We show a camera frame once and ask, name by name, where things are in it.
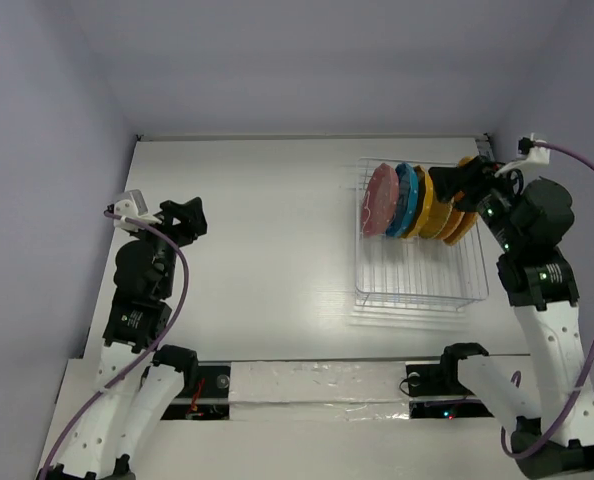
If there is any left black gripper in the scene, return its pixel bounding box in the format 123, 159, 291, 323
130, 196, 205, 296

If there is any orange woven plate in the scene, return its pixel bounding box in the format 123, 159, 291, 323
446, 155, 479, 246
437, 207, 464, 241

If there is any yellow dotted plate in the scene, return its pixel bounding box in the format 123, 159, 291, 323
401, 166, 434, 239

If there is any woven bamboo plate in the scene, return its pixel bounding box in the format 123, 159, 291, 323
419, 201, 453, 239

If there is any blue dotted plate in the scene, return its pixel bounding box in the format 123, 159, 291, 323
385, 162, 419, 237

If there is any pink dotted plate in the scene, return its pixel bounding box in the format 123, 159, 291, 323
360, 163, 399, 237

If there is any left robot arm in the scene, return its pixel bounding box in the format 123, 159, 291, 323
37, 190, 208, 479

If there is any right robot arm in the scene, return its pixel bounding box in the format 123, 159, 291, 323
429, 157, 594, 479

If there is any white foam block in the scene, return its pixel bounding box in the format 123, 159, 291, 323
228, 361, 410, 422

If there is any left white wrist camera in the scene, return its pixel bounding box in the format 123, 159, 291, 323
108, 189, 162, 231

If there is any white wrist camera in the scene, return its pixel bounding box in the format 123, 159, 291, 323
108, 189, 162, 231
494, 133, 550, 178

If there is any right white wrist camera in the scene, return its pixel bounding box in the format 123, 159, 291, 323
494, 133, 550, 178

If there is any white wire dish rack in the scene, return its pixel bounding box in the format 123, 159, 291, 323
355, 157, 489, 311

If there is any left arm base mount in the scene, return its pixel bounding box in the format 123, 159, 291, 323
162, 363, 231, 421

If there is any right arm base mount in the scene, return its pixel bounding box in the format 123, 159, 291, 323
399, 363, 492, 420

